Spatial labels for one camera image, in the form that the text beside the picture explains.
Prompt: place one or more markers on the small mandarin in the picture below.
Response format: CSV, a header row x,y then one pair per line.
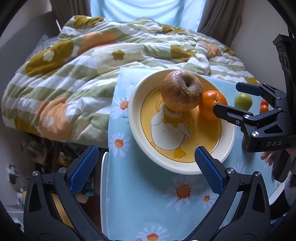
x,y
264,108
264,103

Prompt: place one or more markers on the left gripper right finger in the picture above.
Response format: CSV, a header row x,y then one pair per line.
x,y
241,212

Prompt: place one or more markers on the orange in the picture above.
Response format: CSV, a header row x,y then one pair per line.
x,y
209,100

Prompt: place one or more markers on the grey curtain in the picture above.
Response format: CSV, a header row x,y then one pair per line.
x,y
63,10
221,20

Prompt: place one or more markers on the wrinkled brown apple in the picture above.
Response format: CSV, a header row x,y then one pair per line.
x,y
181,90

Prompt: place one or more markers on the right hand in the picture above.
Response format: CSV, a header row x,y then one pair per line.
x,y
268,158

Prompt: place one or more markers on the grey patterned pillow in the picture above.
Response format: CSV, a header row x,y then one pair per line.
x,y
44,43

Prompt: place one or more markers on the blue daisy tablecloth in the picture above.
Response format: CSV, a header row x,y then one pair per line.
x,y
140,199

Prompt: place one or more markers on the grey bed headboard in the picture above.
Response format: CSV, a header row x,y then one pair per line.
x,y
20,45

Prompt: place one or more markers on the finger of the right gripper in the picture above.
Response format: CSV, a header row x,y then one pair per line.
x,y
275,97
233,115

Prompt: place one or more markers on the small mandarin front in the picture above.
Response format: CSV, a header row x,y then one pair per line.
x,y
264,108

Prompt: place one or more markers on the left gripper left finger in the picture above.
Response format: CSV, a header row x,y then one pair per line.
x,y
51,210

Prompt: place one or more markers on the light blue window cloth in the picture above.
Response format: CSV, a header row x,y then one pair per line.
x,y
177,13

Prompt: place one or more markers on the yellow duck bowl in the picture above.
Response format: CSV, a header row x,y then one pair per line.
x,y
169,138

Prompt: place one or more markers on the green striped floral quilt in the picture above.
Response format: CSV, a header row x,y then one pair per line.
x,y
64,92

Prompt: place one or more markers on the large green apple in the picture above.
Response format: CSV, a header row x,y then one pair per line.
x,y
243,101

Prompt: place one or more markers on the right grey curtain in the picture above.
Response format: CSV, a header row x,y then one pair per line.
x,y
221,20

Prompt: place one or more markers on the small mandarin back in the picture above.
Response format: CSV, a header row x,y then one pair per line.
x,y
264,103

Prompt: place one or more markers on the left grey curtain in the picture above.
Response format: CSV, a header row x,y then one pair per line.
x,y
63,10

